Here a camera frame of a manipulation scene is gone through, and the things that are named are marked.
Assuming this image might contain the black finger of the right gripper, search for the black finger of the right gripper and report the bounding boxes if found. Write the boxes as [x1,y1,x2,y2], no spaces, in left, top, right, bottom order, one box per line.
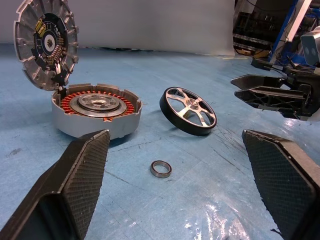
[234,85,308,113]
[230,73,288,91]

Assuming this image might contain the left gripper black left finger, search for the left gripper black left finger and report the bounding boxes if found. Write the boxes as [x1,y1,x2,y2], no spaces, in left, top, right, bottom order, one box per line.
[0,129,111,240]

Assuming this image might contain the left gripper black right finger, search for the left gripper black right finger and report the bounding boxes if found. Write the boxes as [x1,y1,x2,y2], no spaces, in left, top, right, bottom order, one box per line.
[241,129,320,240]

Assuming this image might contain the silver motor stator housing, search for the silver motor stator housing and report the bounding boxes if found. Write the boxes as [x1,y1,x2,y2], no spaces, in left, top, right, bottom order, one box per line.
[51,83,143,140]

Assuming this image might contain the small steel bearing ring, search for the small steel bearing ring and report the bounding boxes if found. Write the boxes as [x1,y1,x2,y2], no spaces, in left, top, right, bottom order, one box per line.
[149,160,173,179]

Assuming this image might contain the black rotor with silver spokes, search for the black rotor with silver spokes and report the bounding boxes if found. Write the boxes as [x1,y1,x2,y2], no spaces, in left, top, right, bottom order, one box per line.
[159,86,218,137]

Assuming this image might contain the round silver metal part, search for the round silver metal part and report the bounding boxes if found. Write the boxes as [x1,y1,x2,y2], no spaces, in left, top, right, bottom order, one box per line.
[12,0,80,91]

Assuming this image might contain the small black box device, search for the small black box device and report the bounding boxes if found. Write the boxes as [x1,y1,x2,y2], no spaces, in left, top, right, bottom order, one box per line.
[250,56,274,72]

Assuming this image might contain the dark metal shelf rack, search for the dark metal shelf rack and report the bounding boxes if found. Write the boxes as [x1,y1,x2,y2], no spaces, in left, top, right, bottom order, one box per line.
[232,0,285,52]

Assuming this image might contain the white backdrop sheet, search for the white backdrop sheet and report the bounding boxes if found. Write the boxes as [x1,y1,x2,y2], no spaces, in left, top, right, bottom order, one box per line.
[0,0,237,55]

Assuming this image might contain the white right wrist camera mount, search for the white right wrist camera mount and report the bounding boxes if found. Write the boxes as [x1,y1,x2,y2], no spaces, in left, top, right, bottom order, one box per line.
[299,24,320,69]

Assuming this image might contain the blue metal frame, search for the blue metal frame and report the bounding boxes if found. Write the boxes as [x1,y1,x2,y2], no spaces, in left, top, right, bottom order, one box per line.
[268,0,320,65]

